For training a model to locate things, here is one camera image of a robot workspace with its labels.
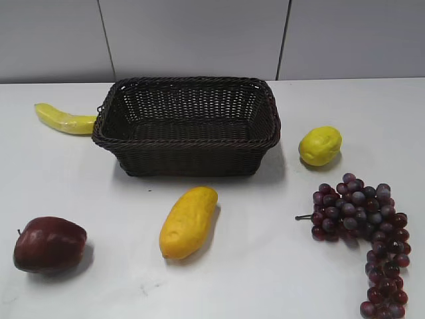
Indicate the dark woven basket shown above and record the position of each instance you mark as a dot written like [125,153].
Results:
[198,126]

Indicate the yellow lemon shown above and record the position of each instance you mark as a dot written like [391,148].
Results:
[320,146]

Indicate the purple grape bunch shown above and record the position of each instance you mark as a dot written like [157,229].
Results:
[351,211]

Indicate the yellow banana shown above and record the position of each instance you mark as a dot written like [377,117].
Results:
[64,122]

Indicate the red apple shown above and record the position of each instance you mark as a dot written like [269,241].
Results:
[49,245]

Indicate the orange-yellow mango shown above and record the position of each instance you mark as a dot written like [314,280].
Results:
[187,226]

